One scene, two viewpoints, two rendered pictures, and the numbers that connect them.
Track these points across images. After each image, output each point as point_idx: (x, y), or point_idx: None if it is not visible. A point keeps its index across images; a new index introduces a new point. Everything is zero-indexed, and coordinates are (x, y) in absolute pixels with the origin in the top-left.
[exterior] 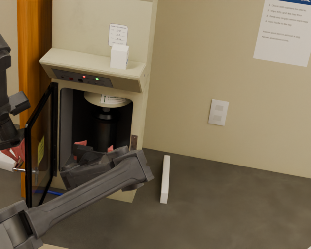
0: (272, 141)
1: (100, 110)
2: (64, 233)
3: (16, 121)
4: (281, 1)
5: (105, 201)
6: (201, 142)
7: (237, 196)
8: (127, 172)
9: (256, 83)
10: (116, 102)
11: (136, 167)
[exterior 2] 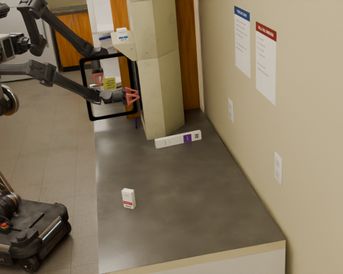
0: (247, 147)
1: None
2: (105, 133)
3: None
4: (238, 16)
5: (141, 134)
6: (229, 134)
7: (189, 167)
8: (21, 66)
9: (238, 89)
10: None
11: (25, 66)
